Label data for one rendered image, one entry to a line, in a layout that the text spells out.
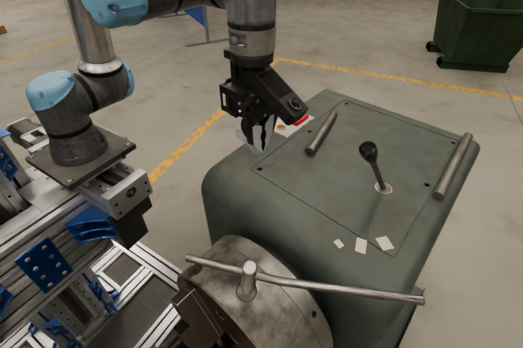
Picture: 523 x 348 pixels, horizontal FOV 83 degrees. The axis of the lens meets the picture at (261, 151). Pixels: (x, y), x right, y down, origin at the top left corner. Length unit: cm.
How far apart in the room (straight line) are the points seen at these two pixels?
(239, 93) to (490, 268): 215
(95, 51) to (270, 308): 74
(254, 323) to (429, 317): 162
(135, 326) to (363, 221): 133
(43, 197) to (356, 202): 88
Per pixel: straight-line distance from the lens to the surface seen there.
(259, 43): 47
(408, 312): 139
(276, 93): 48
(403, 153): 82
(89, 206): 105
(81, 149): 97
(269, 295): 54
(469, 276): 233
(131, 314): 175
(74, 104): 92
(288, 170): 69
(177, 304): 59
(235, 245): 60
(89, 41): 90
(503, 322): 226
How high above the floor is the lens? 172
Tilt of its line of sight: 39 degrees down
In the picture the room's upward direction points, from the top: straight up
